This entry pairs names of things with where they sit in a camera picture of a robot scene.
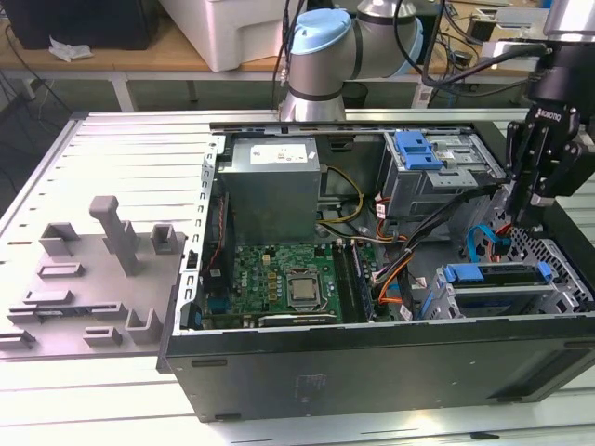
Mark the black PC case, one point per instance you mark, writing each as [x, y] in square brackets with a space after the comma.
[372, 371]

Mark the hard disk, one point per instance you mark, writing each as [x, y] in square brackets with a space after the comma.
[465, 273]

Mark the grey parts rack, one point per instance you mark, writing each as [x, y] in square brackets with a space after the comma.
[93, 297]

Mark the large black box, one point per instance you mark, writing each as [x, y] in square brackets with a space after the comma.
[107, 23]

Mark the green motherboard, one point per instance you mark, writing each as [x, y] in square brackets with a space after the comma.
[260, 265]

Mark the white plastic box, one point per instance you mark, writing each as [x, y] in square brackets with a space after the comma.
[223, 32]

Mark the blue drive latch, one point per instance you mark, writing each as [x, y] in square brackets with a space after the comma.
[416, 153]

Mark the wooden desk white frame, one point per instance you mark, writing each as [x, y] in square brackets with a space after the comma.
[139, 58]
[502, 70]

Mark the small black box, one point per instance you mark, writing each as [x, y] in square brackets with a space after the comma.
[481, 30]

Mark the silver CPU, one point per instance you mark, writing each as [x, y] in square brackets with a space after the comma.
[305, 289]

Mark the white label sticker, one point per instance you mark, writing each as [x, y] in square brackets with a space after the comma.
[425, 96]

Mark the black graphics card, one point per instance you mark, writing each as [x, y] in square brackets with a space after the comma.
[297, 319]

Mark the blue RAM stick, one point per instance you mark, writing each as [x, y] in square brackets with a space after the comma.
[363, 283]

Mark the grey power supply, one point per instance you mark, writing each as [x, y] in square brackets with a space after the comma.
[269, 200]

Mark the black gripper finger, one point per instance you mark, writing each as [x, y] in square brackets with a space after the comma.
[576, 167]
[520, 158]

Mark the metal CPU socket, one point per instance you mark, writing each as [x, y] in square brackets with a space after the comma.
[307, 305]

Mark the grey optical drive bay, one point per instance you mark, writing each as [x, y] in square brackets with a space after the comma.
[418, 195]

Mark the black power adapter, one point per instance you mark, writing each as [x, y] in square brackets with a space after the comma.
[462, 58]

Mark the crumpled white paper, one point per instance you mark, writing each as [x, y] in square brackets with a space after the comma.
[70, 51]

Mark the black RAM slot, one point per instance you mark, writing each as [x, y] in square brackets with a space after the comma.
[343, 283]
[356, 283]
[350, 283]

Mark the metal disk bay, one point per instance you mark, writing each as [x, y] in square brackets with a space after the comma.
[502, 291]

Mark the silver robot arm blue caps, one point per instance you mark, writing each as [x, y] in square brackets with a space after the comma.
[321, 69]

